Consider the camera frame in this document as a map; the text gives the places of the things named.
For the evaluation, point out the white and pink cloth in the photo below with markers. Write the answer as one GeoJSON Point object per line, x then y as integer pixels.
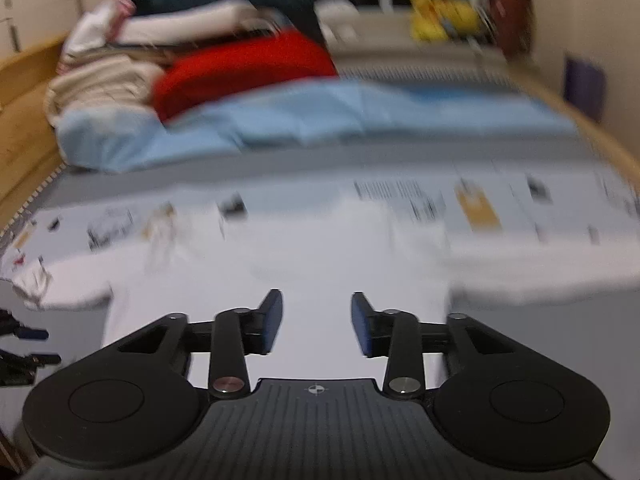
{"type": "Point", "coordinates": [95, 20]}

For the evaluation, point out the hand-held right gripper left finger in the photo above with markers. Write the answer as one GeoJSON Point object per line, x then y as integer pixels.
{"type": "Point", "coordinates": [272, 320]}

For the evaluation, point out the white window sill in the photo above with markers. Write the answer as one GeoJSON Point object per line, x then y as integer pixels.
{"type": "Point", "coordinates": [400, 35]}

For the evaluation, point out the cream folded blanket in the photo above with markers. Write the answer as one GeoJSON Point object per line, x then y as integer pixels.
{"type": "Point", "coordinates": [100, 85]}

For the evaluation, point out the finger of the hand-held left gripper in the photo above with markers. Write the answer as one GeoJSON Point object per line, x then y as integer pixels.
{"type": "Point", "coordinates": [45, 359]}
{"type": "Point", "coordinates": [32, 333]}

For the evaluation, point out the yellow plush toy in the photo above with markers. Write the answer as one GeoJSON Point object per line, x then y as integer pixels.
{"type": "Point", "coordinates": [425, 15]}
{"type": "Point", "coordinates": [462, 17]}

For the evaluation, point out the white folded quilt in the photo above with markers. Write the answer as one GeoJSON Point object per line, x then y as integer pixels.
{"type": "Point", "coordinates": [195, 20]}

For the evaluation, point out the red folded blanket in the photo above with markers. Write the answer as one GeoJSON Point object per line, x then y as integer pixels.
{"type": "Point", "coordinates": [240, 70]}

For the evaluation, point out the dark red pillow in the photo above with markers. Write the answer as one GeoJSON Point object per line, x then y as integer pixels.
{"type": "Point", "coordinates": [511, 17]}

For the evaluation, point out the light blue sheet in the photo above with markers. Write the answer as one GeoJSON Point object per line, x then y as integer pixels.
{"type": "Point", "coordinates": [325, 115]}

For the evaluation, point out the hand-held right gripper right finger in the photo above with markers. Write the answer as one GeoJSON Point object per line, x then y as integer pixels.
{"type": "Point", "coordinates": [361, 325]}

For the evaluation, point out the white plush toy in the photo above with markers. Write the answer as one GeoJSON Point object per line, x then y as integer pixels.
{"type": "Point", "coordinates": [336, 17]}

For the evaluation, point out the purple bag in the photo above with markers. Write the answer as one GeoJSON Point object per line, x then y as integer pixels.
{"type": "Point", "coordinates": [585, 85]}

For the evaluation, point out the white folded bedding stack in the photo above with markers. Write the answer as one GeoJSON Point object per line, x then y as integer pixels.
{"type": "Point", "coordinates": [150, 50]}

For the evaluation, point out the white long-sleeved shirt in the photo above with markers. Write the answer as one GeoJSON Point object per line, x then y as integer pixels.
{"type": "Point", "coordinates": [310, 260]}

